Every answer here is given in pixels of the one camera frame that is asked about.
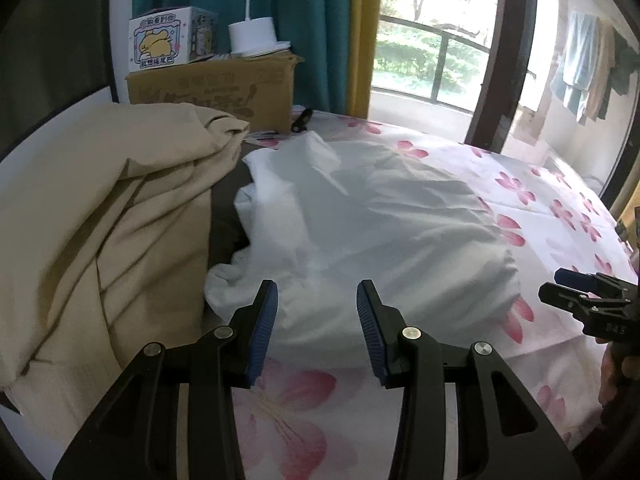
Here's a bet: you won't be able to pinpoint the person's right hand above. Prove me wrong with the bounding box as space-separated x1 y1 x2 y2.
597 342 631 411

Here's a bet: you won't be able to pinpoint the dark green hanging cloth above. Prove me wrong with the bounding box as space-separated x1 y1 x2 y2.
597 30 640 121

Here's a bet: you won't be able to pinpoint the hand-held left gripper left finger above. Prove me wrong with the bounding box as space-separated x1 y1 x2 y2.
52 279 279 480

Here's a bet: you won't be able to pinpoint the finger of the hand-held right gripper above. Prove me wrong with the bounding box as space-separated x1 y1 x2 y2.
554 267 637 305
539 282 607 322

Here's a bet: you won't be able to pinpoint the teal curtain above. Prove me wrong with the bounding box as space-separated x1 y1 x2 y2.
132 0 353 116

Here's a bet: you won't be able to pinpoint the hanging clothes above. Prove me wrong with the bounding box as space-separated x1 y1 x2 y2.
550 10 601 123

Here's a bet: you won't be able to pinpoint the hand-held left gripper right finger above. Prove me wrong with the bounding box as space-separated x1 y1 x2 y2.
356 279 583 480

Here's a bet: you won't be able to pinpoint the cartoon printed box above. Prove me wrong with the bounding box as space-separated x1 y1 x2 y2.
128 6 219 75

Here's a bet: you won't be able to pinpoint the black sliding door frame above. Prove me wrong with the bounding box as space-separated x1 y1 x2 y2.
597 100 640 211

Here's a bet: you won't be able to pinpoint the black window frame pillar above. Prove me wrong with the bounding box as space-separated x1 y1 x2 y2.
464 0 540 153

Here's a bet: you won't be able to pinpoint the beige blanket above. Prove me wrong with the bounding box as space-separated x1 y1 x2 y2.
0 101 251 396

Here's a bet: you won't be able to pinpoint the beige hanging cloth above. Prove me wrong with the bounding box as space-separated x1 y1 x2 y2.
585 17 618 121

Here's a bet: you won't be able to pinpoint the yellow curtain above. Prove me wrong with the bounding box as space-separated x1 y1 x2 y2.
345 0 385 118

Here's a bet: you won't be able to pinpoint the large cardboard box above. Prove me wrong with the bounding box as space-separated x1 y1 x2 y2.
125 52 306 136

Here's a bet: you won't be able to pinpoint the black window railing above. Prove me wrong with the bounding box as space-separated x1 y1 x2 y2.
372 12 493 111

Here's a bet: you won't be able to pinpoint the pink floral bed sheet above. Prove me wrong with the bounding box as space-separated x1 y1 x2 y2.
200 107 633 480

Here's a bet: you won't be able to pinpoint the white lamp base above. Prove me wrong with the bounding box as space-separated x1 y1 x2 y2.
228 0 292 58

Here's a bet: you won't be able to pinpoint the small brown box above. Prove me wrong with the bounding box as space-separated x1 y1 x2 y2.
507 105 538 143

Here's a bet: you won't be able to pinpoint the white shirt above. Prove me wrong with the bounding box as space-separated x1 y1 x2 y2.
204 130 521 371

